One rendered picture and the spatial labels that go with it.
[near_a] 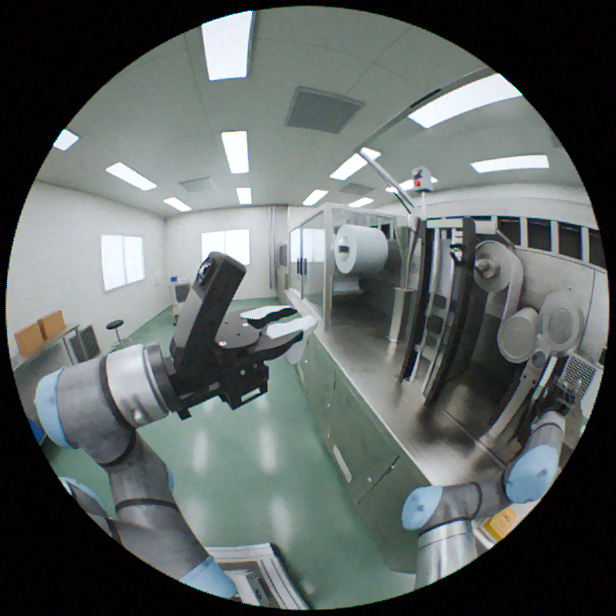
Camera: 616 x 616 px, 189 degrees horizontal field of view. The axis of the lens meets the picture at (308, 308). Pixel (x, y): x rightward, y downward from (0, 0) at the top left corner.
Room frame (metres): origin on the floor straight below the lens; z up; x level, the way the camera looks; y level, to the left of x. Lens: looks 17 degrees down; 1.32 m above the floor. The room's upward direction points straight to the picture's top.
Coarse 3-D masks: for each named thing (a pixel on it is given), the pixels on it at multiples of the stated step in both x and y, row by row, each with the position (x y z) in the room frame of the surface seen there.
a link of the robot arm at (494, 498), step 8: (504, 472) -0.01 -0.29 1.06; (480, 480) 0.01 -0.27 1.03; (488, 480) 0.00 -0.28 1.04; (496, 480) -0.01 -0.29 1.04; (488, 488) -0.01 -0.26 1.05; (496, 488) -0.02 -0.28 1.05; (504, 488) -0.03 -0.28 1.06; (488, 496) -0.02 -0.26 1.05; (496, 496) -0.04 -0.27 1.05; (504, 496) -0.05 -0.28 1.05; (488, 504) -0.04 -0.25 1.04; (496, 504) -0.05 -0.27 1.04; (504, 504) -0.06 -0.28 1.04; (480, 512) -0.04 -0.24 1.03; (488, 512) -0.05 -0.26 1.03; (496, 512) -0.07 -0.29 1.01
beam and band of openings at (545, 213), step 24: (432, 216) 0.88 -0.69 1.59; (456, 216) 0.72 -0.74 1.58; (480, 216) 0.59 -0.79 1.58; (504, 216) 0.46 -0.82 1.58; (528, 216) 0.34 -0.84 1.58; (552, 216) 0.23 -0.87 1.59; (576, 216) 0.11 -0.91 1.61; (528, 240) 0.36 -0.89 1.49; (552, 240) 0.23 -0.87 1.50; (576, 240) 0.13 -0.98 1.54; (600, 240) 0.00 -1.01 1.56; (600, 264) 0.00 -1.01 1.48
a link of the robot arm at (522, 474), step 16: (544, 432) -0.01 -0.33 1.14; (560, 432) -0.04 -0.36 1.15; (528, 448) -0.01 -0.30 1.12; (544, 448) -0.03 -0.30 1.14; (560, 448) -0.06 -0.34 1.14; (512, 464) -0.01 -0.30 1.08; (528, 464) -0.02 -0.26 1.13; (544, 464) -0.04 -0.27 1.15; (512, 480) -0.03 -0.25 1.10; (528, 480) -0.04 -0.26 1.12; (544, 480) -0.06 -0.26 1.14; (512, 496) -0.05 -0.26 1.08; (528, 496) -0.07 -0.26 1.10
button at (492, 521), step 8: (504, 512) -0.11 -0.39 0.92; (512, 512) -0.12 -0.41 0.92; (488, 520) -0.10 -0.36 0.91; (496, 520) -0.11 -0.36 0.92; (504, 520) -0.12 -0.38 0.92; (512, 520) -0.14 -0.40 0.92; (488, 528) -0.11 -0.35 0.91; (496, 528) -0.13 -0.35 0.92; (504, 528) -0.14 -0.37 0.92; (496, 536) -0.15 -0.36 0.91; (504, 536) -0.16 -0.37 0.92
